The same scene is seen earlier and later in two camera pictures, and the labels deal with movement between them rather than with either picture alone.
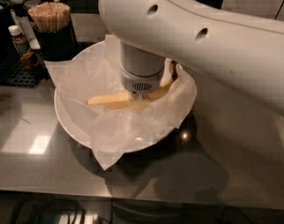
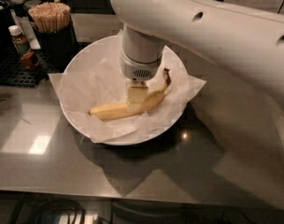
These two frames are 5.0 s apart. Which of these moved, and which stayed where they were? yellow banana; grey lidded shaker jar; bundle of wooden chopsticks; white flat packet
Moved: yellow banana
Stayed: bundle of wooden chopsticks; grey lidded shaker jar; white flat packet
